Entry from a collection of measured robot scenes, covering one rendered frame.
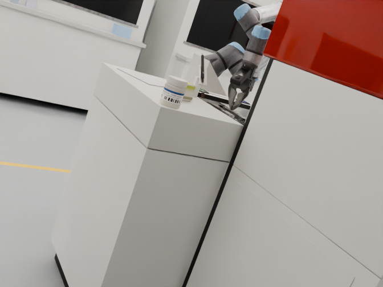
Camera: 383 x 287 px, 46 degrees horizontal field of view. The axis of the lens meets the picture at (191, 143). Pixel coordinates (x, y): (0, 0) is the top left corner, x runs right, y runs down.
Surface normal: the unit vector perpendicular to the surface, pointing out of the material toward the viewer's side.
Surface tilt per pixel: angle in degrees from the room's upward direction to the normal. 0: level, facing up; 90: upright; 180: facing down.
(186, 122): 90
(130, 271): 90
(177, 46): 90
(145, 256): 90
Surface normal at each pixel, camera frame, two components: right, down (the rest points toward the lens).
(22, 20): 0.46, 0.37
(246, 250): -0.83, -0.15
